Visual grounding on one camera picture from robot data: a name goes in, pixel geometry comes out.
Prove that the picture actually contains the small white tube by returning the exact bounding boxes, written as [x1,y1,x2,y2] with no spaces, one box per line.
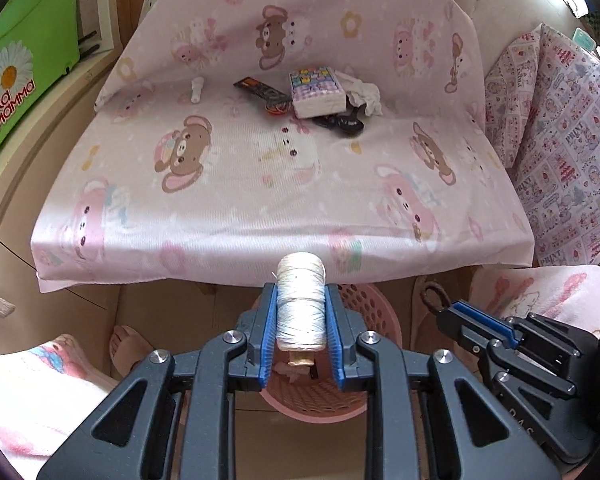
[190,76,204,104]

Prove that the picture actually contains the left pink slipper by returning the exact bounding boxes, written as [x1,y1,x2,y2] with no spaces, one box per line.
[109,325,154,377]

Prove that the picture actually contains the pink plastic waste basket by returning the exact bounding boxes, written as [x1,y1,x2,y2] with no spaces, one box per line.
[261,284,402,424]

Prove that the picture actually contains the black orange coffee sachet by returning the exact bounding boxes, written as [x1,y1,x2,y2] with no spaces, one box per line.
[234,77,291,105]

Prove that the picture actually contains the white thread spool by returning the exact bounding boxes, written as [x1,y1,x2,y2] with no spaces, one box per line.
[274,252,326,368]

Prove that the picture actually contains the patterned print quilt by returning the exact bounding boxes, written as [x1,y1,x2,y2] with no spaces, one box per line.
[484,24,600,266]

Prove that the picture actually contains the pink cartoon bed sheet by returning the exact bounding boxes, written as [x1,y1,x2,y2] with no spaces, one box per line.
[31,0,534,292]

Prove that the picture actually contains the black hair tie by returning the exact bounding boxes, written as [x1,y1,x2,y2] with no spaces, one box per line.
[420,283,449,317]

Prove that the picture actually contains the pastel tissue pack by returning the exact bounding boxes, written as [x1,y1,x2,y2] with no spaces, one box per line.
[289,66,347,119]

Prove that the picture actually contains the red rubber bands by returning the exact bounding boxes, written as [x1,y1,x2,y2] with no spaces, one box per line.
[264,101,291,116]

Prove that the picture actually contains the green plastic storage box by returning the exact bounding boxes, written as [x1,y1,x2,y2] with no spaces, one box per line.
[0,0,80,146]

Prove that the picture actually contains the black round compact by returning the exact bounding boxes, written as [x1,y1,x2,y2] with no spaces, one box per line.
[312,108,365,136]

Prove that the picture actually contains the small white tissue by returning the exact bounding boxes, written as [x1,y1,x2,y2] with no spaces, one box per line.
[274,362,311,384]

